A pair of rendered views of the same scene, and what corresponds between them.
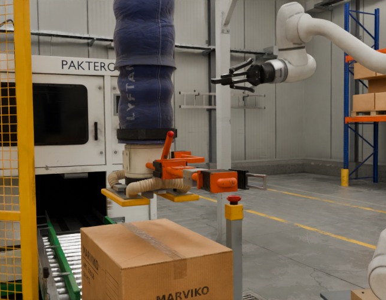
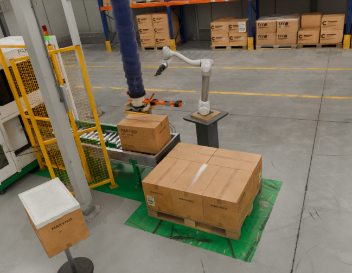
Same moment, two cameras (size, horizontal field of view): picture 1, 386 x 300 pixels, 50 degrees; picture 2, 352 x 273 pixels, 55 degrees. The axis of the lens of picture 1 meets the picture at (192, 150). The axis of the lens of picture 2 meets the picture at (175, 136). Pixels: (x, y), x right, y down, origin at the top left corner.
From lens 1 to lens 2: 3.50 m
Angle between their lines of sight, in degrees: 42
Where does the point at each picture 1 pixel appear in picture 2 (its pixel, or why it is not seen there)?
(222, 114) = not seen: hidden behind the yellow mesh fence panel
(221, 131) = not seen: hidden behind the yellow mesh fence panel
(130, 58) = (134, 75)
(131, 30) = (134, 68)
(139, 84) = (138, 81)
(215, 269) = (166, 121)
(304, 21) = (171, 52)
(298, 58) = (169, 61)
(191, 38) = not seen: outside the picture
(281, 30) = (164, 54)
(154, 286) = (159, 129)
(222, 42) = (68, 7)
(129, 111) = (136, 89)
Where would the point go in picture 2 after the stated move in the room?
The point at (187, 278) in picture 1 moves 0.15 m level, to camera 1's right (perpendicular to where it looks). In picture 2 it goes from (162, 125) to (171, 121)
